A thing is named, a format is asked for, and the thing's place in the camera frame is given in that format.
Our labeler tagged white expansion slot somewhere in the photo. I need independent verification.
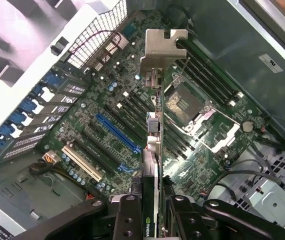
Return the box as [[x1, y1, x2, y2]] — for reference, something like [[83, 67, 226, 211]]
[[61, 145, 103, 183]]

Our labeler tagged blue expansion slot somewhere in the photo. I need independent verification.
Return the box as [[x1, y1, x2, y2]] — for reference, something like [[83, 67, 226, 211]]
[[95, 113, 141, 155]]

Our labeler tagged perforated metal disk bay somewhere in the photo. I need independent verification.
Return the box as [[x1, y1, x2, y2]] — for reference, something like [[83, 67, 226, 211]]
[[232, 149, 285, 229]]

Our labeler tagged metal socket cover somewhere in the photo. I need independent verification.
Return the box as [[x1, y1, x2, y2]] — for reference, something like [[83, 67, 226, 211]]
[[183, 107, 241, 154]]

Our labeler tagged white power connector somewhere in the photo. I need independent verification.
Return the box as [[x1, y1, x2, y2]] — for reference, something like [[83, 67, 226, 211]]
[[41, 151, 60, 165]]

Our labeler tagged gray power supply unit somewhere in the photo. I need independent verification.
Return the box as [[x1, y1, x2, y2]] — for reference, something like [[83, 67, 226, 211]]
[[0, 154, 103, 240]]

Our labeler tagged silver coin cell battery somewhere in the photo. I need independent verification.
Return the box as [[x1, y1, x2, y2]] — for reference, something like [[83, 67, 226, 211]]
[[242, 121, 254, 133]]

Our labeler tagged CPU socket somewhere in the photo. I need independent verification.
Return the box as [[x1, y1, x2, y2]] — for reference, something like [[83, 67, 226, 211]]
[[164, 86, 210, 127]]

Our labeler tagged black RAM slot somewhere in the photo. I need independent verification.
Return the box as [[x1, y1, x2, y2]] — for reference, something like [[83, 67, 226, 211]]
[[173, 65, 225, 107], [181, 39, 245, 97], [176, 57, 232, 106], [179, 48, 239, 102]]

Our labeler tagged socket locking lever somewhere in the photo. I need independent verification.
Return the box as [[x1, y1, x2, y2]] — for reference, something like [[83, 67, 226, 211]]
[[173, 56, 191, 85]]

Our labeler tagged green motherboard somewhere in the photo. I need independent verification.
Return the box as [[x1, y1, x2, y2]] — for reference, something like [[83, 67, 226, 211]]
[[38, 9, 271, 208]]

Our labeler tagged silver ribbed heatsink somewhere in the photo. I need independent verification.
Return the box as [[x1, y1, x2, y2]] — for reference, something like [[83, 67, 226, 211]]
[[111, 31, 130, 50]]

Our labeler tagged open dark PC case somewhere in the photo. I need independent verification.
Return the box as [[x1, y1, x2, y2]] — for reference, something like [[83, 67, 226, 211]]
[[0, 0, 285, 240]]

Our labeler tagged gray parts rack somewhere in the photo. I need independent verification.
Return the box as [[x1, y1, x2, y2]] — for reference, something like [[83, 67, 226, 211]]
[[0, 0, 80, 87]]

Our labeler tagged black power cable bundle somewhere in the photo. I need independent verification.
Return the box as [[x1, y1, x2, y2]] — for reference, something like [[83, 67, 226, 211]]
[[28, 159, 83, 186]]

